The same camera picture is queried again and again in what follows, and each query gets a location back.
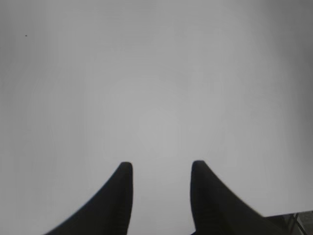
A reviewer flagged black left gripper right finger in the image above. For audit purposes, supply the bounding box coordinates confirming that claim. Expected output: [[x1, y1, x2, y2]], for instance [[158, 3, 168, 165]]
[[190, 161, 289, 235]]

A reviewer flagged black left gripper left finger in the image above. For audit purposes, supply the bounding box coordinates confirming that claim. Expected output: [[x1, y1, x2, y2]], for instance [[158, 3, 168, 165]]
[[47, 162, 133, 235]]

